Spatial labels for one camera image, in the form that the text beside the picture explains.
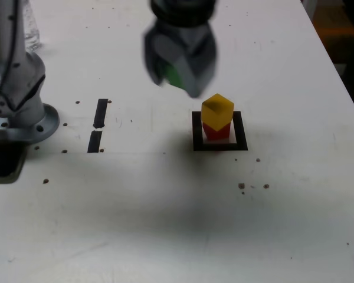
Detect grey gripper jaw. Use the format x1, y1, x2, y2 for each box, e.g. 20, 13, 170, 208
143, 25, 169, 87
153, 25, 219, 98

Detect clear plastic bottle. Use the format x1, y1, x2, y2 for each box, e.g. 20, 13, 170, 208
23, 0, 42, 51

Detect red cube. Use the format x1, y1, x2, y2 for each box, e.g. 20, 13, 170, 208
202, 120, 231, 142

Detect green cube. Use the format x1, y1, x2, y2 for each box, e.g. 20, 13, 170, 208
160, 62, 185, 89

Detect black flat device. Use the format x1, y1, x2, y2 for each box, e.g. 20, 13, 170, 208
0, 143, 29, 184

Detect black tape strip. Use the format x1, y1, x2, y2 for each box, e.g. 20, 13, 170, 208
87, 98, 109, 153

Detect black tape square outline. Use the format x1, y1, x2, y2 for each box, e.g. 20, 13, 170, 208
191, 110, 248, 152

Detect yellow cube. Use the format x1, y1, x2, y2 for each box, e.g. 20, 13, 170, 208
201, 93, 235, 132

